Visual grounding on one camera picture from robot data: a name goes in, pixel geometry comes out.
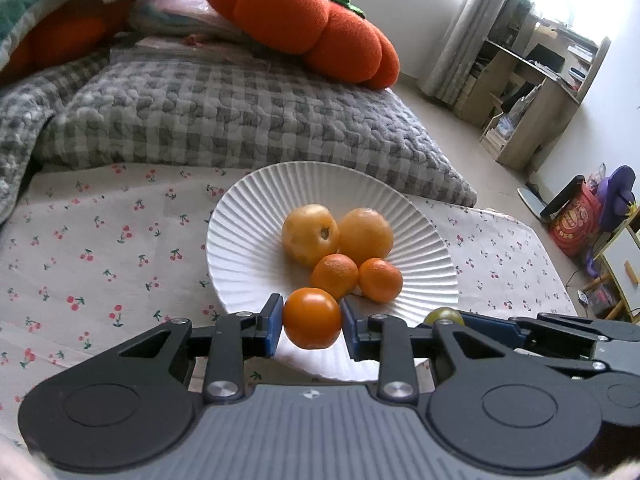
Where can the green branch print cushion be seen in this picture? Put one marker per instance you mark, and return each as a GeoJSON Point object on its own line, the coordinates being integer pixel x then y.
{"type": "Point", "coordinates": [20, 5]}

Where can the small white wooden table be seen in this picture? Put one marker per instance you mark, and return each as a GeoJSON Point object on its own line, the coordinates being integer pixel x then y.
{"type": "Point", "coordinates": [625, 260]}

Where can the plain orange cushion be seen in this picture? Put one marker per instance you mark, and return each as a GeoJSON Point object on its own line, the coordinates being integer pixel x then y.
{"type": "Point", "coordinates": [65, 35]}

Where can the orange mandarin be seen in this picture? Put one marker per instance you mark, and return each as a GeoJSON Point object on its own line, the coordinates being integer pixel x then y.
{"type": "Point", "coordinates": [335, 276]}
{"type": "Point", "coordinates": [381, 280]}

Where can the purple hat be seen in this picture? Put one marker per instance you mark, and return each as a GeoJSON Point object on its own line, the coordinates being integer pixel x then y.
{"type": "Point", "coordinates": [617, 195]}

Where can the yellow-green cherry tomato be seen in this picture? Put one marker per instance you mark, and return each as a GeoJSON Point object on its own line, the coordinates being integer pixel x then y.
{"type": "Point", "coordinates": [442, 315]}

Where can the red printed bag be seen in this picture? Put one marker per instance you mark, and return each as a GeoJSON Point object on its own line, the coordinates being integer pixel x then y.
{"type": "Point", "coordinates": [575, 225]}

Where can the black tube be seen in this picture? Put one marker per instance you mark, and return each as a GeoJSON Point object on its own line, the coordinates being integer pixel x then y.
{"type": "Point", "coordinates": [562, 197]}

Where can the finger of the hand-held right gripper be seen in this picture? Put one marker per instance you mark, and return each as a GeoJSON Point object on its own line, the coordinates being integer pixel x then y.
{"type": "Point", "coordinates": [490, 327]}

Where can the cherry print tablecloth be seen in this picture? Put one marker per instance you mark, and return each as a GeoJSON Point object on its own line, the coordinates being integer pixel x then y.
{"type": "Point", "coordinates": [100, 260]}

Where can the smooth yellow round fruit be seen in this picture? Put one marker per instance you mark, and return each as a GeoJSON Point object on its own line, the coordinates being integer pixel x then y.
{"type": "Point", "coordinates": [365, 235]}

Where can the grey curtain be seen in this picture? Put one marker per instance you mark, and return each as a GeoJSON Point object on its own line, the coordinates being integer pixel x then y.
{"type": "Point", "coordinates": [470, 35]}

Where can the dimpled yellow round fruit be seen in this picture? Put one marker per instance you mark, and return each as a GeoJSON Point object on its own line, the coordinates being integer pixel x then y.
{"type": "Point", "coordinates": [307, 235]}

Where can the translucent plastic bag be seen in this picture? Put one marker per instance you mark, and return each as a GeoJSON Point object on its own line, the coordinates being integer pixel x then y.
{"type": "Point", "coordinates": [185, 5]}

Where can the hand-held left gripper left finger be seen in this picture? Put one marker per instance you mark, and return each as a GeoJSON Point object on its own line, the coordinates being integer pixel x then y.
{"type": "Point", "coordinates": [274, 327]}

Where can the grey checked blanket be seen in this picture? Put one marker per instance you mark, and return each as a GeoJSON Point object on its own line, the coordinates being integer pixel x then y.
{"type": "Point", "coordinates": [225, 110]}

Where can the wooden shelf desk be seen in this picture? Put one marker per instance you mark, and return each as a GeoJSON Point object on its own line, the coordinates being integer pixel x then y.
{"type": "Point", "coordinates": [545, 125]}

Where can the white ribbed plate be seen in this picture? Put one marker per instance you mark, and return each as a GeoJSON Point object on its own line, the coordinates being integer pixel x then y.
{"type": "Point", "coordinates": [250, 240]}

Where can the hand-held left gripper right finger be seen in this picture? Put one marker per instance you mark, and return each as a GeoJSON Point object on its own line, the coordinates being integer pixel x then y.
{"type": "Point", "coordinates": [350, 332]}

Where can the orange pumpkin cushion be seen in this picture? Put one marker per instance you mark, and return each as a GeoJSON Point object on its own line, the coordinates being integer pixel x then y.
{"type": "Point", "coordinates": [300, 20]}

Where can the orange cherry tomato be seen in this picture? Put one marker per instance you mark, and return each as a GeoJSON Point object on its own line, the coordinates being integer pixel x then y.
{"type": "Point", "coordinates": [312, 317]}

